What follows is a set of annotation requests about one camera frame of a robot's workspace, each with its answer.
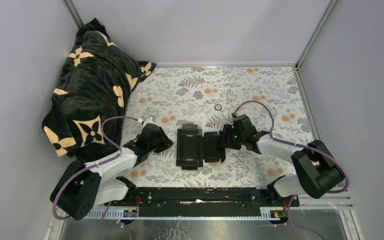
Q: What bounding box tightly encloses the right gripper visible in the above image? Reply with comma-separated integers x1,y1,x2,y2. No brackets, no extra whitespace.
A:
216,124,246,151

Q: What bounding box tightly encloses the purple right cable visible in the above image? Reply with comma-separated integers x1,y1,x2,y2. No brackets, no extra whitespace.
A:
233,100,349,240

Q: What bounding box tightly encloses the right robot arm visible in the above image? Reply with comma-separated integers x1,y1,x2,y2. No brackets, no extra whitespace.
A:
219,114,346,206

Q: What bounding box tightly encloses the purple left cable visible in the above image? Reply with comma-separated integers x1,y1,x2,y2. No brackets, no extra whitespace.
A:
51,116,147,221

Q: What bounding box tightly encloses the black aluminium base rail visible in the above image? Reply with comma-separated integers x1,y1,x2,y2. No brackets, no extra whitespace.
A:
58,186,353,220

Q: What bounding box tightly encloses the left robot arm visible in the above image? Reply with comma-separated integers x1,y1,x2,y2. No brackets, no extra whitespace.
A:
50,123,174,220

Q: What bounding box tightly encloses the black floral blanket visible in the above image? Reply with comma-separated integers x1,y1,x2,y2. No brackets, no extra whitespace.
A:
42,18,156,162

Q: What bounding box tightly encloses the black paper box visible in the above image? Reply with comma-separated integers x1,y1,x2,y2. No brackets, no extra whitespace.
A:
175,123,226,171

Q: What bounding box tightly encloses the purple cable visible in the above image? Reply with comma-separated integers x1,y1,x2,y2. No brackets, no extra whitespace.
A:
51,116,147,221
233,100,349,240

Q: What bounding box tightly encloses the floral tablecloth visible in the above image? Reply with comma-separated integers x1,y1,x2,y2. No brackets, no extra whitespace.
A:
120,66,313,188

